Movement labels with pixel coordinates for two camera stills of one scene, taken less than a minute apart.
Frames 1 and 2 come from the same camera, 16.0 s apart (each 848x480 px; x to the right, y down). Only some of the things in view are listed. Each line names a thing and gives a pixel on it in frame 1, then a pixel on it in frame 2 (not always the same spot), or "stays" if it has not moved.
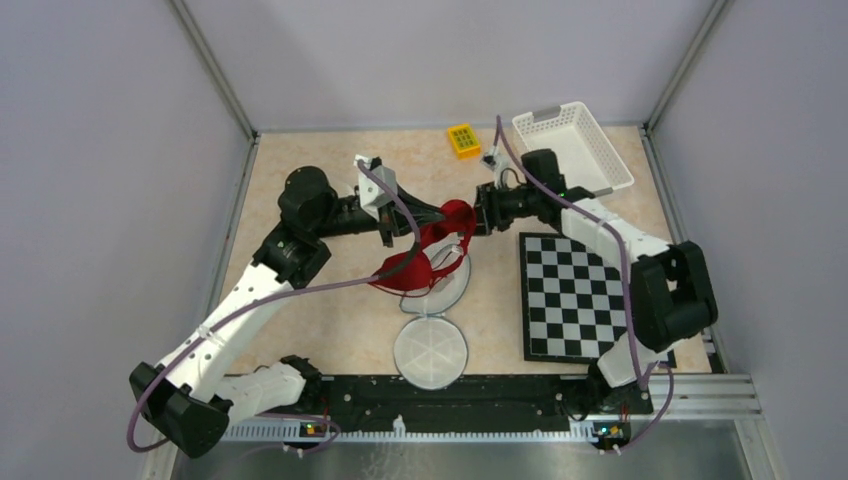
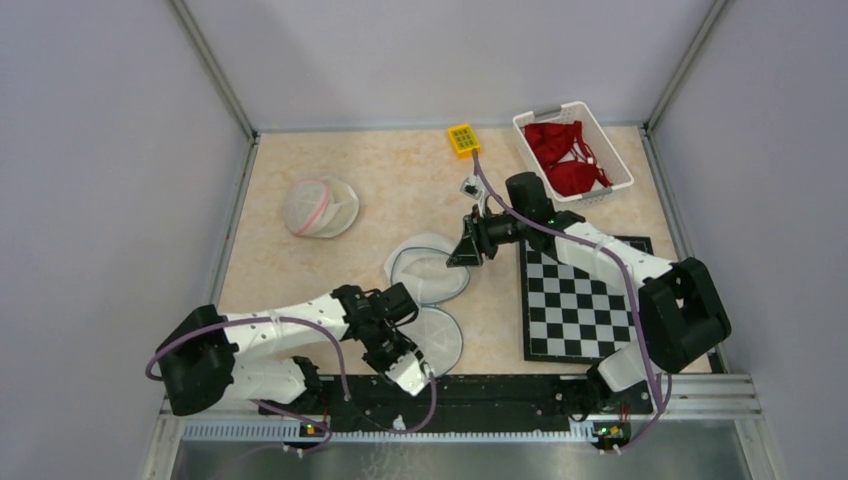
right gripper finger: x=483 y=226 -> x=465 y=254
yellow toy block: x=464 y=141 stays
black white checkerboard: x=573 y=299 stays
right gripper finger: x=483 y=198 -> x=466 y=253
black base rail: x=479 y=398 stays
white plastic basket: x=584 y=156 stays
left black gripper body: x=364 y=221 -> x=385 y=347
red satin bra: x=441 y=251 -> x=569 y=162
